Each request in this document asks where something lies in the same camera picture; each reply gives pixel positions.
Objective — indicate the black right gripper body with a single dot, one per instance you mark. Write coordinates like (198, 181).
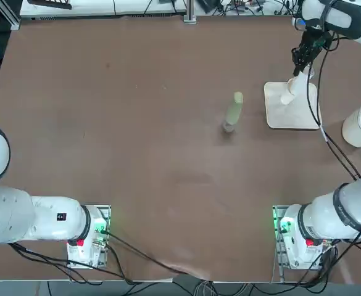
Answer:
(317, 38)

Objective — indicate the white disposable paper cup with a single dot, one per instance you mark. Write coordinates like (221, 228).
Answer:
(286, 97)
(300, 80)

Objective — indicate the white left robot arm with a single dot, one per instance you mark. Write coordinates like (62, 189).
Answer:
(44, 219)

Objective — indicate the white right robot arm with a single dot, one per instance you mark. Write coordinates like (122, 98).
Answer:
(322, 216)

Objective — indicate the white rectangular mat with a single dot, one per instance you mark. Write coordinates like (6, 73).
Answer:
(291, 117)

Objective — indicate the green bottle with clear cap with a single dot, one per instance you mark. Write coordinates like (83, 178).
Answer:
(233, 111)

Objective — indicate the aluminium profile post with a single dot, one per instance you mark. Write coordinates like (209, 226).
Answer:
(190, 10)

